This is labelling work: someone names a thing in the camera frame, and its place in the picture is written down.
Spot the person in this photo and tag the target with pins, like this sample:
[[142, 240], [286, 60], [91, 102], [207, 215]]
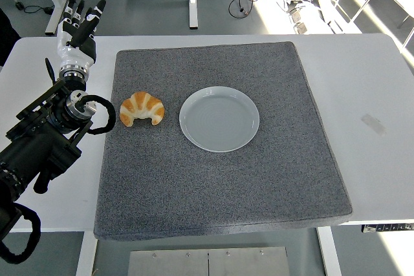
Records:
[[6, 40]]

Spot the black caster wheel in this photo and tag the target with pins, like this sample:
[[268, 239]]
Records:
[[20, 6]]

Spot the grey tape strip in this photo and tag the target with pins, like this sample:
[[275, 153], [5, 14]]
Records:
[[373, 124]]

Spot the grey metal plate with screws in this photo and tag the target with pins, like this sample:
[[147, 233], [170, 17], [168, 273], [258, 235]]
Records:
[[181, 263]]

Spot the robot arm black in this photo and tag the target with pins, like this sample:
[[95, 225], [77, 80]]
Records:
[[32, 146]]

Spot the table height control panel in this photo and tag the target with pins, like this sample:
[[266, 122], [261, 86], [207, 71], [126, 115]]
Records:
[[388, 227]]

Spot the white table leg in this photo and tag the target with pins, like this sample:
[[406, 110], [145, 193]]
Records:
[[86, 256], [329, 253]]

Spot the golden croissant bread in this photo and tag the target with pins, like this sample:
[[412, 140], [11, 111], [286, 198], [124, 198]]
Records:
[[142, 104]]

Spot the grey felt mat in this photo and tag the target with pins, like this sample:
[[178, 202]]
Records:
[[210, 185]]

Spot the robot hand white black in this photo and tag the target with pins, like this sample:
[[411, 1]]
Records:
[[75, 53]]

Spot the pale grey round plate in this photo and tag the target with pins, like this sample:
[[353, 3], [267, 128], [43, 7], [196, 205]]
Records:
[[220, 121]]

